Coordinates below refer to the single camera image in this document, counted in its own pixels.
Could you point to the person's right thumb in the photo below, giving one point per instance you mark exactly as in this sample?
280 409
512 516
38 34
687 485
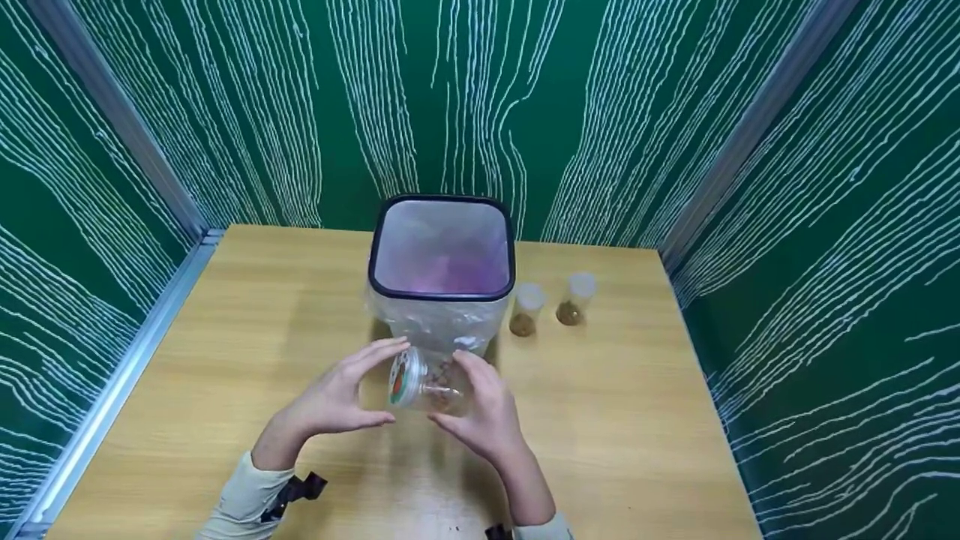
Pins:
454 425

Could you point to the person's left thumb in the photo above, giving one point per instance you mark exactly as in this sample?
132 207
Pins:
375 421

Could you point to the clear jar with printed lid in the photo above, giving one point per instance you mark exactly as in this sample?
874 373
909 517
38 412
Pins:
421 382

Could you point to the person's left hand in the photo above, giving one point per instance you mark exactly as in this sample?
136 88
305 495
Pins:
334 401

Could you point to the person's left index finger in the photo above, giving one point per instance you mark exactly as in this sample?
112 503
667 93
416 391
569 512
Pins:
379 351

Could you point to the person's right hand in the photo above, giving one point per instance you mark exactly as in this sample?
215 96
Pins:
489 416

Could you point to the person's right index finger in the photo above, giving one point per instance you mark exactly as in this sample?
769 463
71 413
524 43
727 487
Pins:
472 367

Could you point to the person's right forearm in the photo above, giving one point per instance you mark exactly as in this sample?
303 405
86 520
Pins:
534 495

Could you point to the black wrist band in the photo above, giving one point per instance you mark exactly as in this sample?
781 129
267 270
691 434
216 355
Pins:
498 532
296 491

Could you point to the clear vial with brown contents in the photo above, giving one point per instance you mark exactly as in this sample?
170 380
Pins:
574 298
525 309

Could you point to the black-rimmed bin with clear bag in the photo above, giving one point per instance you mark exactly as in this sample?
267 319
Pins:
441 262

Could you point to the person's left forearm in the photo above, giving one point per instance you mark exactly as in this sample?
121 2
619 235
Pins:
259 484

